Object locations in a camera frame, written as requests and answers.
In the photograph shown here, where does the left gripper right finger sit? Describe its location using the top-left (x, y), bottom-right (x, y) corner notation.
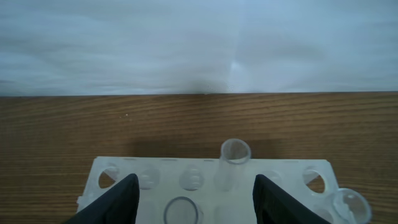
top-left (252, 174), bottom-right (332, 224)

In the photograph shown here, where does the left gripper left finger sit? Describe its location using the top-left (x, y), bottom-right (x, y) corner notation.
top-left (63, 173), bottom-right (141, 224)

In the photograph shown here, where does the clear test tube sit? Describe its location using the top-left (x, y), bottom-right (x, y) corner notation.
top-left (163, 195), bottom-right (203, 224)
top-left (331, 187), bottom-right (373, 224)
top-left (214, 138), bottom-right (252, 192)

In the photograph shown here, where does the white test tube rack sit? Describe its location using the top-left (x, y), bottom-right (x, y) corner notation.
top-left (76, 155), bottom-right (343, 224)

